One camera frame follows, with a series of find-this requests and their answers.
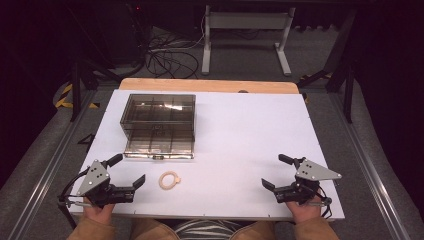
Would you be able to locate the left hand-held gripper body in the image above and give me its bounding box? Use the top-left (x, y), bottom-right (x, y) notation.
top-left (76, 159), bottom-right (136, 208)

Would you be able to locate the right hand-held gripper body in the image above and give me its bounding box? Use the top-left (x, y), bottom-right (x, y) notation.
top-left (273, 158), bottom-right (343, 206)

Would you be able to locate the person's left hand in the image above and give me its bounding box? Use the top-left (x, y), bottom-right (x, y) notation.
top-left (82, 197), bottom-right (116, 225)

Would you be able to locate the person's right hand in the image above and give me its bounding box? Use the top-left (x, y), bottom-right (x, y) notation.
top-left (285, 199), bottom-right (323, 225)

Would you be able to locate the smoky transparent drawer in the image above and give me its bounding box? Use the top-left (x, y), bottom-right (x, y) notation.
top-left (123, 129), bottom-right (196, 161)

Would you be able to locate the person's right leg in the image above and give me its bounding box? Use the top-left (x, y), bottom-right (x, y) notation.
top-left (229, 221), bottom-right (277, 240)

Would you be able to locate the person's leg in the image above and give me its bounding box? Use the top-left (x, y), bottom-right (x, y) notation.
top-left (129, 218), bottom-right (182, 240)
top-left (229, 221), bottom-right (277, 240)

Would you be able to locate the person's left leg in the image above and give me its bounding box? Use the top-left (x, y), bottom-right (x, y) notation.
top-left (129, 218), bottom-right (182, 240)

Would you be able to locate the white foam board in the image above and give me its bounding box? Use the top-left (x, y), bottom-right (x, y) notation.
top-left (69, 89), bottom-right (346, 222)

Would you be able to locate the smoky transparent storage box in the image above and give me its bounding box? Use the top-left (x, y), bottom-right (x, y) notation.
top-left (119, 93), bottom-right (197, 142)

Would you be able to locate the person's striped shirt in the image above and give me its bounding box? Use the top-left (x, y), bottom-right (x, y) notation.
top-left (171, 219), bottom-right (242, 240)

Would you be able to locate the yellow black hazard tape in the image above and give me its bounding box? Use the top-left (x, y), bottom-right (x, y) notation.
top-left (54, 83), bottom-right (101, 110)

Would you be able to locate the black metal stand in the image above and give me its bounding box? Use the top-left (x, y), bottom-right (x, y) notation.
top-left (68, 58), bottom-right (123, 123)
top-left (296, 9), bottom-right (358, 124)

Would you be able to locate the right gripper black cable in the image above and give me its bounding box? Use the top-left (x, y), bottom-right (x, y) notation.
top-left (313, 184), bottom-right (334, 220)

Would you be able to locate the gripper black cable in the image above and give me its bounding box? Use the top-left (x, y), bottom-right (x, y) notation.
top-left (313, 184), bottom-right (334, 220)
top-left (56, 166), bottom-right (92, 210)

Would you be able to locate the small beige tape ring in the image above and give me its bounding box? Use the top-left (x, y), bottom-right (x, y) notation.
top-left (158, 170), bottom-right (182, 191)

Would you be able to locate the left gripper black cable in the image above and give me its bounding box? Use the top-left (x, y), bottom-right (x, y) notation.
top-left (56, 166), bottom-right (92, 210)

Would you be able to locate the black triangular bracket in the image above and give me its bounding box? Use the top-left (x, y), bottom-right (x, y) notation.
top-left (77, 133), bottom-right (96, 146)

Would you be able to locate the aluminium floor rail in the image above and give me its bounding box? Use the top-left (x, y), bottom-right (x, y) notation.
top-left (6, 89), bottom-right (98, 240)
top-left (328, 91), bottom-right (413, 240)

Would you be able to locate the tangle of black floor cables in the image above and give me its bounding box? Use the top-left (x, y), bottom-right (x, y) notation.
top-left (145, 29), bottom-right (205, 80)

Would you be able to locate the white metal table frame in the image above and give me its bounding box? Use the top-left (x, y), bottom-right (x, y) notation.
top-left (200, 4), bottom-right (297, 77)

